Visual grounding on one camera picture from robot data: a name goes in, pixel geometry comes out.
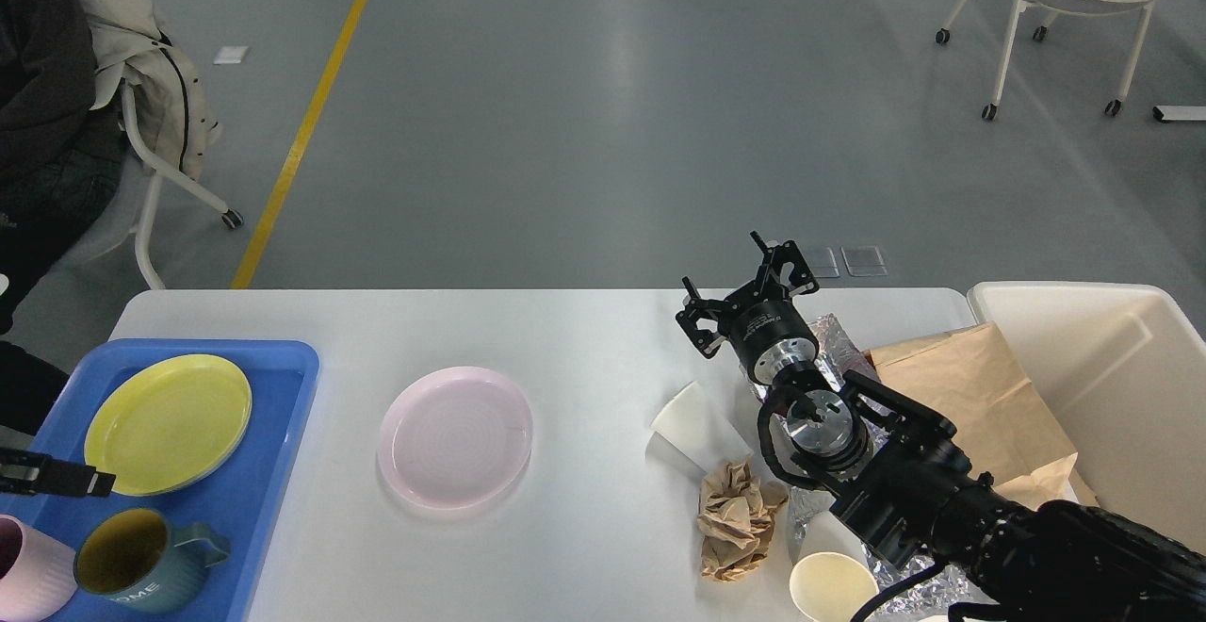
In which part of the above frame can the pink plate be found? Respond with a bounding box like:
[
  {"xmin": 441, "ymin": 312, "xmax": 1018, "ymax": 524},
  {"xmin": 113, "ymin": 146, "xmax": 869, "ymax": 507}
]
[{"xmin": 376, "ymin": 366, "xmax": 534, "ymax": 512}]

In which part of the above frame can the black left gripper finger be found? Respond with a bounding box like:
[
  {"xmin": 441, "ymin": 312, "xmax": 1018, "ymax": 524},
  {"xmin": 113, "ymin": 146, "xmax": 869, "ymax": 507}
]
[{"xmin": 1, "ymin": 448, "xmax": 116, "ymax": 498}]

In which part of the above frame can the brown paper bag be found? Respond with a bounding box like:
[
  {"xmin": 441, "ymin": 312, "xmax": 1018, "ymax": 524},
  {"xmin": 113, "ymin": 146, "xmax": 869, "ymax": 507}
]
[{"xmin": 865, "ymin": 324, "xmax": 1099, "ymax": 510}]

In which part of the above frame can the pink ribbed cup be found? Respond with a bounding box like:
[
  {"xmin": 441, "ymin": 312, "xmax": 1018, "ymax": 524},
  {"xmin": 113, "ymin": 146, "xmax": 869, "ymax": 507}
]
[{"xmin": 1, "ymin": 515, "xmax": 77, "ymax": 621}]

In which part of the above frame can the person in dark clothes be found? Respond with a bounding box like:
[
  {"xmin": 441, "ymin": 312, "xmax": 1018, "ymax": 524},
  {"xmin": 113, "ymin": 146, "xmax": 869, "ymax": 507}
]
[{"xmin": 0, "ymin": 0, "xmax": 128, "ymax": 434}]

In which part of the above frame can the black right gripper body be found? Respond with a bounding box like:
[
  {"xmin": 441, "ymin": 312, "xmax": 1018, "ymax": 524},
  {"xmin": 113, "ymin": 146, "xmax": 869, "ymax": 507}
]
[{"xmin": 724, "ymin": 301, "xmax": 819, "ymax": 386}]

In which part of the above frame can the white plastic bin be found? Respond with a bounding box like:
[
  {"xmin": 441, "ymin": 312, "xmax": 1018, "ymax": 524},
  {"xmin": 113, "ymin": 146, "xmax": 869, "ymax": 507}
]
[{"xmin": 968, "ymin": 282, "xmax": 1205, "ymax": 550}]

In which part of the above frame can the beige jacket on chair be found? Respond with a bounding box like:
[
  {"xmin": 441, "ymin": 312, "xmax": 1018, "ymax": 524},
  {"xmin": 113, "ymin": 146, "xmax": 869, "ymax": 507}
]
[{"xmin": 80, "ymin": 0, "xmax": 222, "ymax": 181}]

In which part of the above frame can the blue plastic tray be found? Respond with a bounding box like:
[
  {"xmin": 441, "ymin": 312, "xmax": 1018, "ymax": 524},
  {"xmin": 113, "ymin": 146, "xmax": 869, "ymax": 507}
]
[{"xmin": 1, "ymin": 338, "xmax": 320, "ymax": 621}]

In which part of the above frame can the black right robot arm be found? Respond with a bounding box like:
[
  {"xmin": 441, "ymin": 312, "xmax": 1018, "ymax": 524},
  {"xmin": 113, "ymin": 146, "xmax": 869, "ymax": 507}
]
[{"xmin": 677, "ymin": 236, "xmax": 1205, "ymax": 621}]

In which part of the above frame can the white paper cup lying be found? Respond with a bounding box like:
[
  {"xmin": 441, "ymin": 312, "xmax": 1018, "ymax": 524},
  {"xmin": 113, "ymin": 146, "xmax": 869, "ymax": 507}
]
[{"xmin": 651, "ymin": 382, "xmax": 753, "ymax": 473}]

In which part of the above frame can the teal green mug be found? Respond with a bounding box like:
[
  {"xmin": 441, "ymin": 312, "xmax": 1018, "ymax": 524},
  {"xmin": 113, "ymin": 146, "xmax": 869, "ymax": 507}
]
[{"xmin": 74, "ymin": 509, "xmax": 232, "ymax": 614}]

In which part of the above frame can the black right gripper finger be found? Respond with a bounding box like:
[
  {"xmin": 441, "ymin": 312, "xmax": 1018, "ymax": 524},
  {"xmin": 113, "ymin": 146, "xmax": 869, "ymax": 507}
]
[
  {"xmin": 675, "ymin": 277, "xmax": 731, "ymax": 360},
  {"xmin": 750, "ymin": 231, "xmax": 819, "ymax": 303}
]

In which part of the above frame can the crumpled brown paper ball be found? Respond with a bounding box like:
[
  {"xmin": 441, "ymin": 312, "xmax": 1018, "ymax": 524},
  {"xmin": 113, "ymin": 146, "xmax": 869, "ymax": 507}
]
[{"xmin": 696, "ymin": 459, "xmax": 789, "ymax": 582}]

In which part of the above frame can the white paper cup upright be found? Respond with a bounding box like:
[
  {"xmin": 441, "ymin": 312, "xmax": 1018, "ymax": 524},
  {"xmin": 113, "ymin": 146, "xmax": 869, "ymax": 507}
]
[{"xmin": 789, "ymin": 511, "xmax": 879, "ymax": 621}]

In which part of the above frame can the white chair left background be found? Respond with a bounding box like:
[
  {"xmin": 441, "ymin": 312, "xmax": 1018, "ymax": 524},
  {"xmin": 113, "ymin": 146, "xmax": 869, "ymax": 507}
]
[{"xmin": 51, "ymin": 68, "xmax": 244, "ymax": 291}]

